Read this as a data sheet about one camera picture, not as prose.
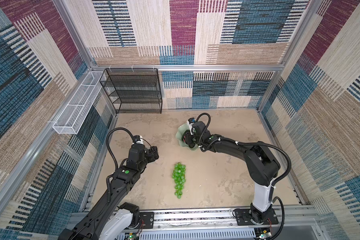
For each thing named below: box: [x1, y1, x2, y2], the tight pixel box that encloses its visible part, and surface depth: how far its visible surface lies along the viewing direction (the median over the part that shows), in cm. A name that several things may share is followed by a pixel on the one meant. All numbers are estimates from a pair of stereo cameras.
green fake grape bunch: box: [172, 162, 186, 199], surface depth 85 cm
